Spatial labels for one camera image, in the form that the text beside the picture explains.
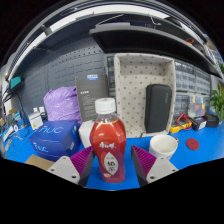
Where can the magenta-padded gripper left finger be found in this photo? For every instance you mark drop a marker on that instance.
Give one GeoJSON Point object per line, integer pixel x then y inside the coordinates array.
{"type": "Point", "coordinates": [68, 168]}

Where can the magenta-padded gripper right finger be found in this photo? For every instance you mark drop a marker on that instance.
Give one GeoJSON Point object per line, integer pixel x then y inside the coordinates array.
{"type": "Point", "coordinates": [156, 168]}

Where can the red drink bottle white cap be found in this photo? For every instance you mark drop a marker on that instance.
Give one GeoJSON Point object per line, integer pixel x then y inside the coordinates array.
{"type": "Point", "coordinates": [108, 143]}

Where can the brown cardboard box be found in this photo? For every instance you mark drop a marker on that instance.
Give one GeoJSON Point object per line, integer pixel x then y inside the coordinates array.
{"type": "Point", "coordinates": [40, 161]}

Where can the blue cardboard box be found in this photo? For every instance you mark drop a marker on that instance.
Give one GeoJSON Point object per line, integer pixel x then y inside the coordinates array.
{"type": "Point", "coordinates": [53, 140]}

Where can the flat round red coaster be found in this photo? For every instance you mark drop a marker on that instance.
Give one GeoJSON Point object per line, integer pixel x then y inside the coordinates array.
{"type": "Point", "coordinates": [192, 144]}

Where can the yellow multimeter red leads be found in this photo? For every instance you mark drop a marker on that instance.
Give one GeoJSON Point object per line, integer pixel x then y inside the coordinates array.
{"type": "Point", "coordinates": [180, 126]}

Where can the small white carton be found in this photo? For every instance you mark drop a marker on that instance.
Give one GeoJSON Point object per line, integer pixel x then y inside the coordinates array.
{"type": "Point", "coordinates": [35, 120]}

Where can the black zip case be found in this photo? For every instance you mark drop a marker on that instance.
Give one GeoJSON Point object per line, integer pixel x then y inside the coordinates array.
{"type": "Point", "coordinates": [158, 108]}

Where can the small black box white label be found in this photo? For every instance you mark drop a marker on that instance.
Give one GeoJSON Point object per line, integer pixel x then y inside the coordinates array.
{"type": "Point", "coordinates": [199, 124]}

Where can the purple plastic bag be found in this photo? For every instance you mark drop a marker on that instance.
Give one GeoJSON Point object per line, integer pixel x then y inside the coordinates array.
{"type": "Point", "coordinates": [61, 105]}

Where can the flat black box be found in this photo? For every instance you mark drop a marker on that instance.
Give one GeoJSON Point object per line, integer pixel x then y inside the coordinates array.
{"type": "Point", "coordinates": [211, 120]}

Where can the dark grey flat carton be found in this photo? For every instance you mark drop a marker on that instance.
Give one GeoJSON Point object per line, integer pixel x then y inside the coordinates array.
{"type": "Point", "coordinates": [90, 96]}

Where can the clear organiser colourful parts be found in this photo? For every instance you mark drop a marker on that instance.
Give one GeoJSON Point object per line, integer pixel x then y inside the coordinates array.
{"type": "Point", "coordinates": [198, 106]}

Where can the beige polka-dot fabric bin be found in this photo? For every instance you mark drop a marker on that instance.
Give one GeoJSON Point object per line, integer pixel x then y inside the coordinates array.
{"type": "Point", "coordinates": [133, 96]}

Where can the green potted plant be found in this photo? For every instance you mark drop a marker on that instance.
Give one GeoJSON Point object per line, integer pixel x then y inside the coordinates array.
{"type": "Point", "coordinates": [218, 101]}

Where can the grey small-parts drawer cabinet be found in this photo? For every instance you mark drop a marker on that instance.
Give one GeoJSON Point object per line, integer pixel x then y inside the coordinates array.
{"type": "Point", "coordinates": [188, 80]}

